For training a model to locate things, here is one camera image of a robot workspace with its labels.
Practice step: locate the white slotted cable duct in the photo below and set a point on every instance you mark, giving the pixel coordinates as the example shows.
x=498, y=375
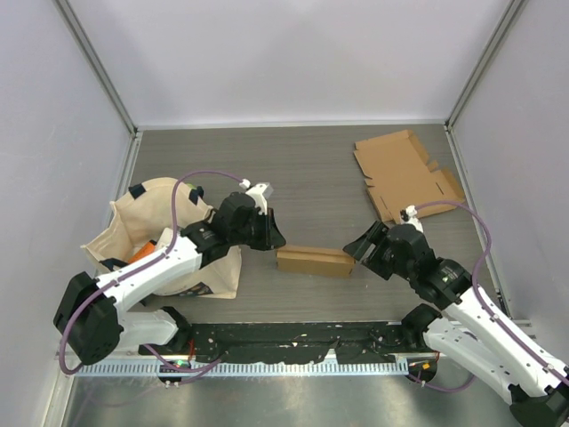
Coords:
x=328, y=367

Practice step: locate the orange item in bag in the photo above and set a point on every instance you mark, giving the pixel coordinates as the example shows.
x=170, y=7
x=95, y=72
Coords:
x=144, y=251

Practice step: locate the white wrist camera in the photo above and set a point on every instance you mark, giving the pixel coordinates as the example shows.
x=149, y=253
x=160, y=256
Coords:
x=259, y=192
x=409, y=216

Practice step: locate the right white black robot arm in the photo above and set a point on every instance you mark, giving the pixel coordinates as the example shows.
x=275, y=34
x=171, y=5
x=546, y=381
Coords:
x=458, y=319

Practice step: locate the brown cardboard box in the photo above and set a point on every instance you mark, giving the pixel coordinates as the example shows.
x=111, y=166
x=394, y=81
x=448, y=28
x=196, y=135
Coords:
x=400, y=172
x=332, y=263

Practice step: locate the beige canvas tote bag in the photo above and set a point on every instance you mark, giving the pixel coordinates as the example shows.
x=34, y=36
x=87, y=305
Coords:
x=142, y=214

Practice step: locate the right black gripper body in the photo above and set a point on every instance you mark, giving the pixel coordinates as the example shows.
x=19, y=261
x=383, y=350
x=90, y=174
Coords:
x=381, y=260

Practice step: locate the aluminium front rail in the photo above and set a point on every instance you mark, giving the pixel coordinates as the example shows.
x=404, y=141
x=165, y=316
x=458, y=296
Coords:
x=524, y=324

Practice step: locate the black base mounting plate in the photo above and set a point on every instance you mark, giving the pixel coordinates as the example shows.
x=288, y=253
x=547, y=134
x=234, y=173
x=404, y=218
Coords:
x=296, y=343

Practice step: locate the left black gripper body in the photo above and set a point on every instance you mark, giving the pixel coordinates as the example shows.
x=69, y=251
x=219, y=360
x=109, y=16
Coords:
x=257, y=233

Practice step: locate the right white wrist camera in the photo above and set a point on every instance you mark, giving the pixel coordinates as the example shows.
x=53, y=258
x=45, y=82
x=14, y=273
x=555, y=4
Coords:
x=409, y=216

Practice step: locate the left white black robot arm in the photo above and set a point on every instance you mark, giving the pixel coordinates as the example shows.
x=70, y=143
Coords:
x=95, y=315

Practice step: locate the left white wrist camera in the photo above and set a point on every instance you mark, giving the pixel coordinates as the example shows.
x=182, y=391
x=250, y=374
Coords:
x=259, y=192

